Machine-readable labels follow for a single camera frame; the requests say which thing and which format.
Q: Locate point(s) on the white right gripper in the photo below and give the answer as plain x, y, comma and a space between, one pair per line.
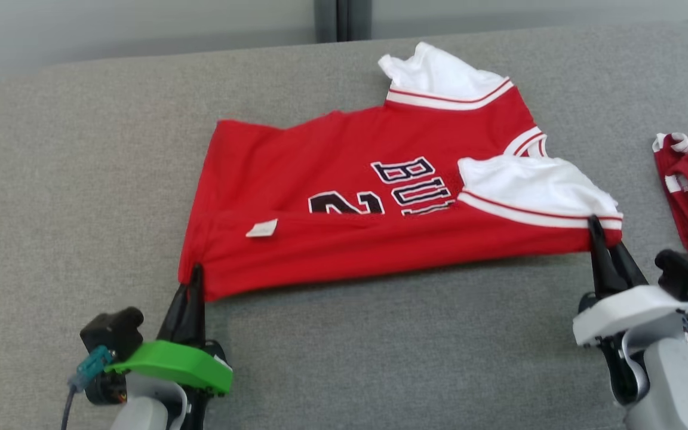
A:
624, 310

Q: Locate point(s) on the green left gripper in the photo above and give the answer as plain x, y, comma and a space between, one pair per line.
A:
183, 361

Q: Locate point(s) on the red jersey with white sleeves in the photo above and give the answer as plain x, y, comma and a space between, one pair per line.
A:
320, 161

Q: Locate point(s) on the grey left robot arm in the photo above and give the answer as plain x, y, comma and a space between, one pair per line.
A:
147, 409

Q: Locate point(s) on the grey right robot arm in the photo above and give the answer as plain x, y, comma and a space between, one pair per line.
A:
672, 382

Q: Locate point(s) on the black round left gripper motor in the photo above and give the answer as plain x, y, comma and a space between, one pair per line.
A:
105, 388

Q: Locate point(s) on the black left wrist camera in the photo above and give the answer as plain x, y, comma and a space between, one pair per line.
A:
111, 331

